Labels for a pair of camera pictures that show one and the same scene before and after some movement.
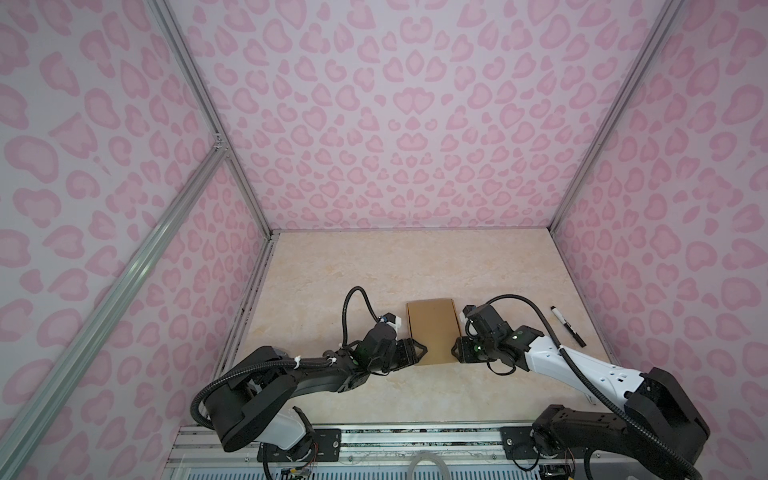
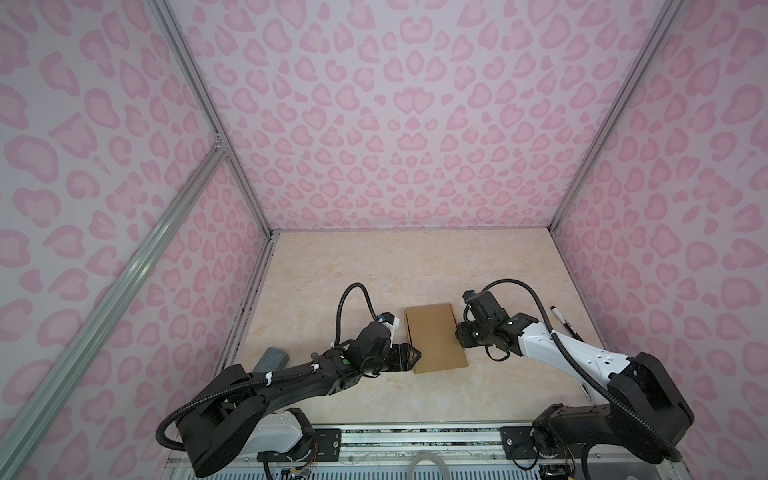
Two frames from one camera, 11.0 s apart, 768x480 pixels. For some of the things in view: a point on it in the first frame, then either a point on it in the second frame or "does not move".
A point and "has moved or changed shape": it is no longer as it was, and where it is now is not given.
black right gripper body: x=489 y=345 to x=477 y=334
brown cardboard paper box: x=434 y=324 has moved or changed shape
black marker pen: x=568 y=326 does not move
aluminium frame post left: x=222 y=138 does not move
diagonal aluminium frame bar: x=213 y=160 does not move
